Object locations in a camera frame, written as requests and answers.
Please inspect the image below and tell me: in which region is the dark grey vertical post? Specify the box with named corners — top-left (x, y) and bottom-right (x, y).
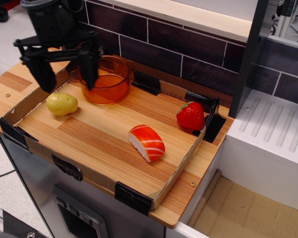
top-left (228, 0), bottom-right (278, 118)

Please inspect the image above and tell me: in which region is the grey toy oven front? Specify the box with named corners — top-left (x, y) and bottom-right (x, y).
top-left (0, 135), bottom-right (165, 238)

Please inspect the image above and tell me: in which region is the cardboard fence with black tape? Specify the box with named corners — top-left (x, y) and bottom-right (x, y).
top-left (0, 62), bottom-right (230, 224)

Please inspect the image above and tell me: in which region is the black caster wheel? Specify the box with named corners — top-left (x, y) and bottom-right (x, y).
top-left (0, 6), bottom-right (9, 22)

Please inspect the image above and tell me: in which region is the orange transparent plastic pot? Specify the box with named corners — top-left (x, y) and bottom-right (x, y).
top-left (70, 55), bottom-right (136, 105)

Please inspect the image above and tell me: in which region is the yellow toy potato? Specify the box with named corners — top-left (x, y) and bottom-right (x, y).
top-left (46, 93), bottom-right (78, 116)

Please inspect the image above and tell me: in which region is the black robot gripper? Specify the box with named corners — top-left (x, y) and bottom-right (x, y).
top-left (14, 0), bottom-right (100, 93)

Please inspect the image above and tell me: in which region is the red toy strawberry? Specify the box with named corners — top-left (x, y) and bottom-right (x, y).
top-left (176, 101), bottom-right (205, 130)

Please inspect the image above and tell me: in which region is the white toy sink drainboard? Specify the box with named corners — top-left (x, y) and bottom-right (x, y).
top-left (219, 90), bottom-right (298, 210)

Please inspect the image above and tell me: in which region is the salmon nigiri sushi toy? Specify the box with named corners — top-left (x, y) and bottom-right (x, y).
top-left (128, 124), bottom-right (165, 163)

